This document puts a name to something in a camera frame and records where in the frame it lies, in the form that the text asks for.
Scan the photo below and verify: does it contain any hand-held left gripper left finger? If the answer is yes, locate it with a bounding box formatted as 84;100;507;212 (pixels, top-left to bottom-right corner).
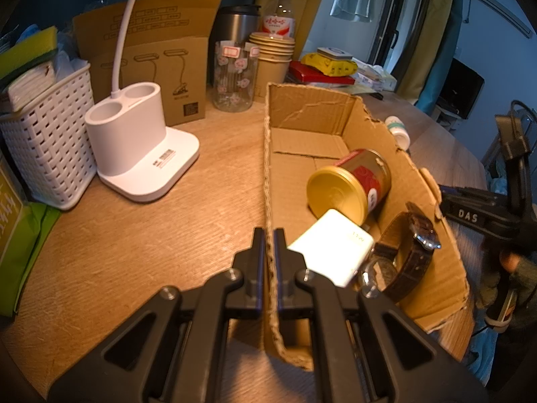
48;227;266;403

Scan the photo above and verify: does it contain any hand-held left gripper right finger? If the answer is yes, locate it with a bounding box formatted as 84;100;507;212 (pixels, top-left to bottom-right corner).
273;227;489;403

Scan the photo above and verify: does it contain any white charger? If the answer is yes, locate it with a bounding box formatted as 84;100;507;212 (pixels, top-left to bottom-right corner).
287;209;374;288

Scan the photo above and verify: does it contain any brown leather strap wristwatch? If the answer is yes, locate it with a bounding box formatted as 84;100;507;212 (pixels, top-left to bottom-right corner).
380;212;443;303

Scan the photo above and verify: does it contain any white pill bottle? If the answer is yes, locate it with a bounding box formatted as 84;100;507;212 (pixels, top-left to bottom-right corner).
385;115;410;150

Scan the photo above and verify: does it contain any red can yellow lid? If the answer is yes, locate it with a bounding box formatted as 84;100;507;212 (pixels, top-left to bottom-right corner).
306;148;392;224

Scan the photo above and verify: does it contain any cardboard box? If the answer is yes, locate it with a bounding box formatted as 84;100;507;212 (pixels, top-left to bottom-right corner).
262;82;470;372

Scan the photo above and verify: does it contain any person's right hand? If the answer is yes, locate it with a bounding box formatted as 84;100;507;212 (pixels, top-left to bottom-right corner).
499;249;527;273

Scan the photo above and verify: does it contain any white side table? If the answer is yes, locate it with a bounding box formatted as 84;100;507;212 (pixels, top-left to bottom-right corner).
430;105;462;131

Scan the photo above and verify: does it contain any black monitor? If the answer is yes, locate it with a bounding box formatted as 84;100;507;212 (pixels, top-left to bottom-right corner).
438;59;485;119

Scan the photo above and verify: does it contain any white tissue pack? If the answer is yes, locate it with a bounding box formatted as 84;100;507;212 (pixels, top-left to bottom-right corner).
365;62;397;91

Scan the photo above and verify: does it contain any pale yellow paper sheet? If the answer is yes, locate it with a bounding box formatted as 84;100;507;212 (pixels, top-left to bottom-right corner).
336;84;378;95

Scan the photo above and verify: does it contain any white desk lamp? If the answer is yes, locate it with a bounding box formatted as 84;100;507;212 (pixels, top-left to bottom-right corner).
85;0;201;203

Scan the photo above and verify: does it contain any printed glass jar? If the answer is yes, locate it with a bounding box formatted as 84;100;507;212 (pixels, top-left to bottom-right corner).
213;40;260;113

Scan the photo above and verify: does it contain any red book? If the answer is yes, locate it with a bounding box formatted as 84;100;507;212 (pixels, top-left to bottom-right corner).
287;61;356;86

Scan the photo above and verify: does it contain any stack of paper cups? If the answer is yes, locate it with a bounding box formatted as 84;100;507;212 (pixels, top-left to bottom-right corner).
248;31;295;98

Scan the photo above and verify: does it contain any yellow pouch with white device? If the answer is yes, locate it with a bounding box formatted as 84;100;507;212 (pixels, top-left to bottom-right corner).
302;52;358;77

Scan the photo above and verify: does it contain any brown lamp packaging carton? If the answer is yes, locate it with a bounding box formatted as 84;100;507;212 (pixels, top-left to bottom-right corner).
72;0;223;127

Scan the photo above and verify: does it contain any white grey flat device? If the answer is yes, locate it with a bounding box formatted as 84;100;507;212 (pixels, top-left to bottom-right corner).
316;47;353;60

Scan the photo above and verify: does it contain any white air conditioner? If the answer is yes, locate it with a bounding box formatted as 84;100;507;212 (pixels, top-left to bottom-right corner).
470;0;535;38

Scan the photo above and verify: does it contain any white woven plastic basket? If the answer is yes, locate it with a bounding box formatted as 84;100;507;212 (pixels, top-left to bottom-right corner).
0;64;98;211

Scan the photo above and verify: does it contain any green bag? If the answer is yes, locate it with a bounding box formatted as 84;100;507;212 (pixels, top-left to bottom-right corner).
0;155;61;317

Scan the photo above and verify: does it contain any stainless steel thermos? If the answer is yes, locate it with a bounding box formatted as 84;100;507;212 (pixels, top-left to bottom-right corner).
216;4;263;51

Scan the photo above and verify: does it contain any clear water bottle red label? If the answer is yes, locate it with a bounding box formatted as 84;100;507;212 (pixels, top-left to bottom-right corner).
261;0;296;38

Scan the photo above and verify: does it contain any blue plastic bag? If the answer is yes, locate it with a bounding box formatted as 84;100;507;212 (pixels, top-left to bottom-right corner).
8;23;91;70

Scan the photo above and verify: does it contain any white paper pack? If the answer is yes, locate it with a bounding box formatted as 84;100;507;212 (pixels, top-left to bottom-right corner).
0;61;57;112

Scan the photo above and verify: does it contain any yellow green sponge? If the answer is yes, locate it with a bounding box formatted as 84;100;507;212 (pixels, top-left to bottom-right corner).
0;25;59;80

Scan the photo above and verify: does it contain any black sliding door frame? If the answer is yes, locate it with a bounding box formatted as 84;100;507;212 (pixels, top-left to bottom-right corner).
369;0;437;72

